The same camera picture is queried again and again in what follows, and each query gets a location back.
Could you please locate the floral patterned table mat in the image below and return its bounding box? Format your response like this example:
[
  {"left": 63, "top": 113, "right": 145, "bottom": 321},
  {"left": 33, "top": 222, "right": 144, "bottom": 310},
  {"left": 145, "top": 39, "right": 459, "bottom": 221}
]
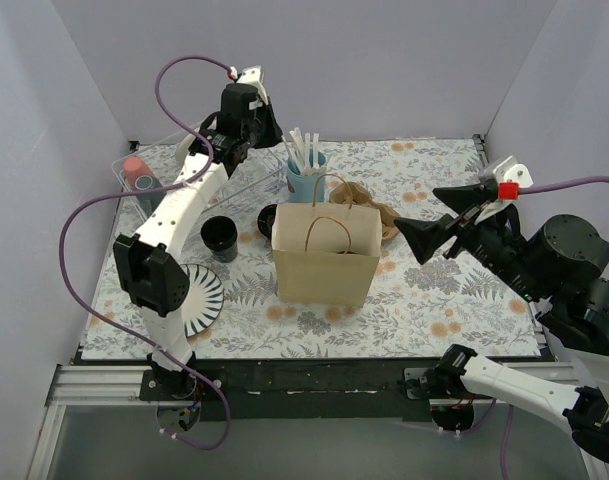
[{"left": 81, "top": 138, "right": 543, "bottom": 361}]

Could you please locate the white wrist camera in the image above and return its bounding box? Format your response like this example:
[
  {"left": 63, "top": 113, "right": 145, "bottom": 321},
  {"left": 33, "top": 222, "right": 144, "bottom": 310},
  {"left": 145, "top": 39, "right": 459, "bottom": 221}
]
[
  {"left": 473, "top": 154, "right": 535, "bottom": 226},
  {"left": 227, "top": 65, "right": 270, "bottom": 106}
]

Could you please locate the white wrapped straw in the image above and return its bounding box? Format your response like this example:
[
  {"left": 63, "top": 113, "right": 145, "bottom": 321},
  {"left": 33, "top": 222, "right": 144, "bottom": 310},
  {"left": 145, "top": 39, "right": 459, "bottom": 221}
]
[
  {"left": 289, "top": 127, "right": 309, "bottom": 175},
  {"left": 311, "top": 132, "right": 320, "bottom": 170},
  {"left": 304, "top": 132, "right": 311, "bottom": 175}
]

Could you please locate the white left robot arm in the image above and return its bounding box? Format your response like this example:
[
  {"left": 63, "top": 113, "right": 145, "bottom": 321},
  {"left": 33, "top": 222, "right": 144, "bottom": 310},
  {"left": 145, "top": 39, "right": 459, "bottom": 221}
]
[{"left": 113, "top": 80, "right": 282, "bottom": 400}]

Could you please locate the blue cylindrical holder cup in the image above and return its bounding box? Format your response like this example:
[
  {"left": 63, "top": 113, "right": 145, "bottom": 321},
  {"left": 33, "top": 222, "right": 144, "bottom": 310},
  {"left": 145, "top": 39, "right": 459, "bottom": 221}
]
[{"left": 286, "top": 152, "right": 327, "bottom": 203}]

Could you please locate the blue striped white plate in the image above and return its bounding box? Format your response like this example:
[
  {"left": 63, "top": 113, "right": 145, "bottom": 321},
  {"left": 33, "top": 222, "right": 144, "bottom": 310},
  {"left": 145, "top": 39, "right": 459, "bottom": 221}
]
[{"left": 181, "top": 264, "right": 224, "bottom": 337}]

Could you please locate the brown pulp cup carrier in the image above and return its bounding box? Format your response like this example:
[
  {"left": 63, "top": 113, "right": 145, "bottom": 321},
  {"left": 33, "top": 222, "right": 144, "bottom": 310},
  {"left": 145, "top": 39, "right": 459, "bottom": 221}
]
[{"left": 329, "top": 182, "right": 400, "bottom": 242}]

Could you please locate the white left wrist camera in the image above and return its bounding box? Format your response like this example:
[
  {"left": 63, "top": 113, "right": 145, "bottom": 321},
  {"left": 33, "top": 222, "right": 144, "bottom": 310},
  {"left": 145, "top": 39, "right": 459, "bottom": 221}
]
[{"left": 227, "top": 65, "right": 270, "bottom": 106}]

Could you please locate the white ceramic plate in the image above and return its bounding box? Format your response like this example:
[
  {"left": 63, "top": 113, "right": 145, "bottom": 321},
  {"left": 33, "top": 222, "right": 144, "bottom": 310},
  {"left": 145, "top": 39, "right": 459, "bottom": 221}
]
[{"left": 175, "top": 135, "right": 194, "bottom": 166}]

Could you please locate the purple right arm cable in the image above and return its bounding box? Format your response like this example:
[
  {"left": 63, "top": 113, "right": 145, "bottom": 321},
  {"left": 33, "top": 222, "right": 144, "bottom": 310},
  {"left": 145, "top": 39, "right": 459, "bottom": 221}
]
[{"left": 498, "top": 175, "right": 609, "bottom": 480}]

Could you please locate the brown paper takeout bag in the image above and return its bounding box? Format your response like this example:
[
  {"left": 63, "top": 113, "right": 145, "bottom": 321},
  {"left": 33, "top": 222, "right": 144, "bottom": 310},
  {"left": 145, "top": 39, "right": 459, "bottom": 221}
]
[{"left": 271, "top": 200, "right": 382, "bottom": 308}]

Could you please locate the teal plastic cup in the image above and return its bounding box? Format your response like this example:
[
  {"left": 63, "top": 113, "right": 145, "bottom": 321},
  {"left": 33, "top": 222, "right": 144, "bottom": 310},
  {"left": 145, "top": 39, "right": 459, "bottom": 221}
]
[{"left": 134, "top": 175, "right": 165, "bottom": 218}]

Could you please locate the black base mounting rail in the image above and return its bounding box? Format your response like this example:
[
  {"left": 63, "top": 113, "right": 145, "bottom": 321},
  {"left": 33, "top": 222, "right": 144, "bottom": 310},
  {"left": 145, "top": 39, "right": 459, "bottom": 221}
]
[{"left": 138, "top": 357, "right": 485, "bottom": 421}]

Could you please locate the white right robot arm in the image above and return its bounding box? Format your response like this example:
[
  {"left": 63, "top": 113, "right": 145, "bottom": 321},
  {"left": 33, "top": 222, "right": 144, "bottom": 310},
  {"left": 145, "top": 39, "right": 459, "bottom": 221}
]
[{"left": 394, "top": 181, "right": 609, "bottom": 464}]

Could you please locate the clear wire dish rack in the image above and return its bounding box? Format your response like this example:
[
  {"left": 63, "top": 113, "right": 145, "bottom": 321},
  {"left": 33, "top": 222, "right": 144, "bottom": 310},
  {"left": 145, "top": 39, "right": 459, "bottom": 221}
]
[{"left": 112, "top": 133, "right": 284, "bottom": 233}]

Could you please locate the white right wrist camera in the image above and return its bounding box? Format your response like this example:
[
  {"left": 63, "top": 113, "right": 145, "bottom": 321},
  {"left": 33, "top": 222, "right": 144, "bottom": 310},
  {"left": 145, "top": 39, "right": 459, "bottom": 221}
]
[{"left": 473, "top": 154, "right": 535, "bottom": 226}]

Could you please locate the pink plastic cup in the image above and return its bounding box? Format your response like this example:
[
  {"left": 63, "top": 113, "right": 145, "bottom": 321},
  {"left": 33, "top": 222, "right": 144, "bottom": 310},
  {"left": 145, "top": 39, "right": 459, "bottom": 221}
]
[{"left": 123, "top": 156, "right": 154, "bottom": 191}]

